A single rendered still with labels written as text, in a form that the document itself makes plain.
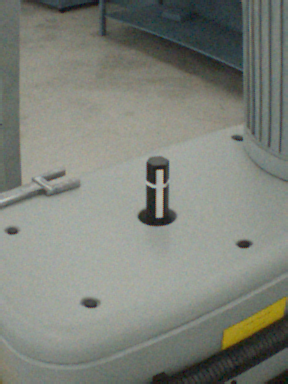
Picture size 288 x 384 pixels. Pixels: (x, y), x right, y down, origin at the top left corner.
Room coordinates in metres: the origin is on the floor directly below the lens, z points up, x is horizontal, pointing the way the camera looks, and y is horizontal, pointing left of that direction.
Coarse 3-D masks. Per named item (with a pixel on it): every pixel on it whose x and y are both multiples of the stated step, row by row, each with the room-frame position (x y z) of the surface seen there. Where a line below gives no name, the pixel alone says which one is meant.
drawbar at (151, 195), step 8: (152, 160) 0.73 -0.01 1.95; (160, 160) 0.73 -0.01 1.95; (168, 160) 0.73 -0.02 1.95; (152, 168) 0.72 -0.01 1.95; (160, 168) 0.72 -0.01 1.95; (168, 168) 0.73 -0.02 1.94; (152, 176) 0.72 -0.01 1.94; (168, 176) 0.73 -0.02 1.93; (168, 184) 0.73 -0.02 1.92; (152, 192) 0.72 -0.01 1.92; (168, 192) 0.73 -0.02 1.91; (152, 200) 0.72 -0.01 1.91; (168, 200) 0.73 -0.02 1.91; (152, 208) 0.72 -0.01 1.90; (168, 208) 0.73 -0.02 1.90; (152, 216) 0.72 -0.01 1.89; (152, 224) 0.72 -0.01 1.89; (160, 224) 0.72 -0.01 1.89
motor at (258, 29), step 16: (256, 0) 0.83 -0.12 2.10; (272, 0) 0.82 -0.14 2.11; (256, 16) 0.84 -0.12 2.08; (272, 16) 0.82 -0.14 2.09; (256, 32) 0.84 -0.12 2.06; (272, 32) 0.82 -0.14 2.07; (256, 48) 0.84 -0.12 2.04; (272, 48) 0.82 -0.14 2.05; (256, 64) 0.84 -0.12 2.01; (272, 64) 0.82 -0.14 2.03; (256, 80) 0.84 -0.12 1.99; (272, 80) 0.82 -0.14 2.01; (256, 96) 0.84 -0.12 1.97; (272, 96) 0.82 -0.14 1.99; (256, 112) 0.84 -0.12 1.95; (272, 112) 0.82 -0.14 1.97; (256, 128) 0.84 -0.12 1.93; (272, 128) 0.82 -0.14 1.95; (256, 144) 0.84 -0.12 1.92; (272, 144) 0.82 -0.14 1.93; (256, 160) 0.83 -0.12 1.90; (272, 160) 0.81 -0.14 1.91
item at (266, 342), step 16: (256, 336) 0.62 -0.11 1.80; (272, 336) 0.62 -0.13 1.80; (224, 352) 0.60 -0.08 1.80; (240, 352) 0.60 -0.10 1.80; (256, 352) 0.60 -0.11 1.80; (272, 352) 0.61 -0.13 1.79; (192, 368) 0.58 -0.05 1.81; (208, 368) 0.57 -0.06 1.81; (224, 368) 0.58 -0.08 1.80; (240, 368) 0.59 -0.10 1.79
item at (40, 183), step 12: (60, 168) 0.81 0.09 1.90; (36, 180) 0.79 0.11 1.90; (48, 180) 0.80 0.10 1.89; (72, 180) 0.79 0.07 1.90; (12, 192) 0.76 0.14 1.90; (24, 192) 0.76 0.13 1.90; (36, 192) 0.77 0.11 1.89; (48, 192) 0.76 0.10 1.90; (60, 192) 0.77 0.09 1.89; (0, 204) 0.74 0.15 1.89
